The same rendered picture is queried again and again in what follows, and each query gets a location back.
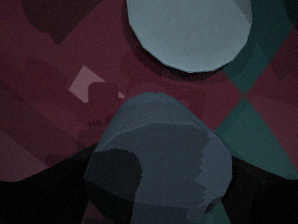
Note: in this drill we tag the grey round dish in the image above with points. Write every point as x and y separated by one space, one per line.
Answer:
191 35

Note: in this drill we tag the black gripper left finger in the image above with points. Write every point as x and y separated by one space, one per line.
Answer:
54 196

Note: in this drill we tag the dark blue cylinder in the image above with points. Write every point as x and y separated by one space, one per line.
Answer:
157 163

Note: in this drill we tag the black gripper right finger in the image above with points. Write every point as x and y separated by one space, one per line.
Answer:
255 196

